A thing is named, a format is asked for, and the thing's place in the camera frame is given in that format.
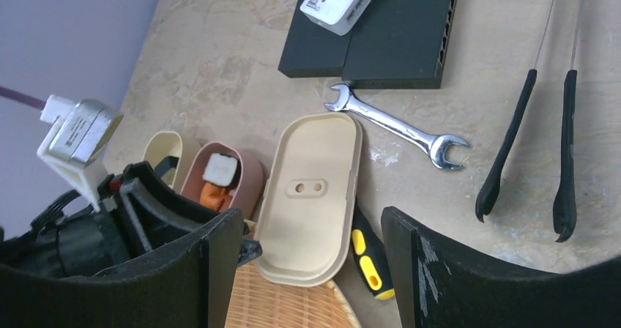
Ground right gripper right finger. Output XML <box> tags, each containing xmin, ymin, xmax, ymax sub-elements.
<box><xmin>381</xmin><ymin>206</ymin><xmax>620</xmax><ymax>327</ymax></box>

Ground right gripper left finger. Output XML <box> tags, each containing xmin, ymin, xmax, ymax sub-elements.
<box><xmin>1</xmin><ymin>209</ymin><xmax>245</xmax><ymax>327</ymax></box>

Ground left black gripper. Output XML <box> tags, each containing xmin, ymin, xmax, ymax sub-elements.
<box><xmin>97</xmin><ymin>160</ymin><xmax>263</xmax><ymax>269</ymax></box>

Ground pink lunch box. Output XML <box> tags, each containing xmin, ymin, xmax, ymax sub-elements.
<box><xmin>180</xmin><ymin>141</ymin><xmax>265</xmax><ymax>220</ymax></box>

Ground woven bamboo basket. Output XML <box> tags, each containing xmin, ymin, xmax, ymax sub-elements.
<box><xmin>225</xmin><ymin>263</ymin><xmax>361</xmax><ymax>327</ymax></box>

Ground beige lunch box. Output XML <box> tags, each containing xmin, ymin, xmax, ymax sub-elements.
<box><xmin>143</xmin><ymin>131</ymin><xmax>201</xmax><ymax>193</ymax></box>

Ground orange fried chicken piece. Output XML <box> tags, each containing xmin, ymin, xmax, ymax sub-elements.
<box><xmin>198</xmin><ymin>182</ymin><xmax>232</xmax><ymax>212</ymax></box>

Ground white black sushi piece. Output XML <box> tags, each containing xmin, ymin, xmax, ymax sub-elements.
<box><xmin>202</xmin><ymin>153</ymin><xmax>241</xmax><ymax>189</ymax></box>

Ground beige lunch box lid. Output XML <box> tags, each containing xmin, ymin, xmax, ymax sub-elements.
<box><xmin>254</xmin><ymin>112</ymin><xmax>362</xmax><ymax>287</ymax></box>

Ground black metal tongs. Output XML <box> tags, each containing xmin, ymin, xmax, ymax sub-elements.
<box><xmin>475</xmin><ymin>0</ymin><xmax>584</xmax><ymax>243</ymax></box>

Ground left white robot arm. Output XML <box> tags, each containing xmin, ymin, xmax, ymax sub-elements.
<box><xmin>1</xmin><ymin>162</ymin><xmax>219</xmax><ymax>279</ymax></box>

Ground yellow black screwdriver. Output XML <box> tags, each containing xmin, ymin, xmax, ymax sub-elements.
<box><xmin>350</xmin><ymin>199</ymin><xmax>395</xmax><ymax>300</ymax></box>

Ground silver wrench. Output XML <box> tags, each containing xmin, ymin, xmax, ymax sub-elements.
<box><xmin>324</xmin><ymin>83</ymin><xmax>468</xmax><ymax>171</ymax></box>

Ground black foam block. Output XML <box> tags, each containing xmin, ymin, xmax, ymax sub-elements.
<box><xmin>278</xmin><ymin>0</ymin><xmax>458</xmax><ymax>89</ymax></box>

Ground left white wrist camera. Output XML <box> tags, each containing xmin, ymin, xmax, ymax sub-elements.
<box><xmin>37</xmin><ymin>95</ymin><xmax>123</xmax><ymax>211</ymax></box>

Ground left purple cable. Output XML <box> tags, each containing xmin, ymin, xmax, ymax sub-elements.
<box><xmin>0</xmin><ymin>85</ymin><xmax>48</xmax><ymax>112</ymax></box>

